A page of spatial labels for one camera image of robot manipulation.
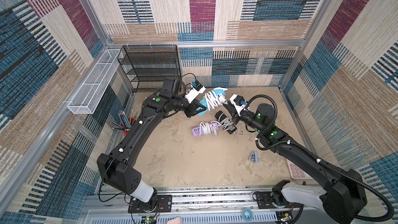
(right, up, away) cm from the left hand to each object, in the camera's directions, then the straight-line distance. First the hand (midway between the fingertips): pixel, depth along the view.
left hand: (202, 105), depth 73 cm
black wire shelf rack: (-40, +28, +33) cm, 59 cm away
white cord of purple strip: (+2, -13, +19) cm, 23 cm away
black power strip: (+18, -14, +21) cm, 31 cm away
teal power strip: (0, +1, -4) cm, 4 cm away
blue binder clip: (+28, -28, +12) cm, 41 cm away
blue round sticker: (+20, -49, -2) cm, 53 cm away
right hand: (+12, +1, +1) cm, 12 cm away
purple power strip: (-4, -14, +19) cm, 24 cm away
